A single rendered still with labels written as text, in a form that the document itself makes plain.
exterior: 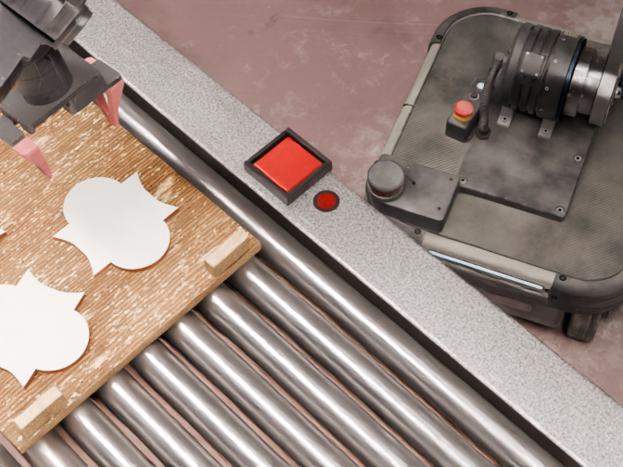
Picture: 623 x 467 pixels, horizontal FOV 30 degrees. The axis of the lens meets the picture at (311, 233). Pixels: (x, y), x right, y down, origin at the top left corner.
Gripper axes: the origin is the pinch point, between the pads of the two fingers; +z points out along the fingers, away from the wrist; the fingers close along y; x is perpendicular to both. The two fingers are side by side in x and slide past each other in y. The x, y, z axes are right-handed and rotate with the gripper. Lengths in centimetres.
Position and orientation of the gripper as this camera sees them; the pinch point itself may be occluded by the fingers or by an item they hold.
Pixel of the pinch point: (79, 145)
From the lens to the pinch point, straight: 135.1
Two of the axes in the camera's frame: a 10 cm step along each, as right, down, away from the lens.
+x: -6.7, -4.5, 5.8
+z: 2.2, 6.3, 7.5
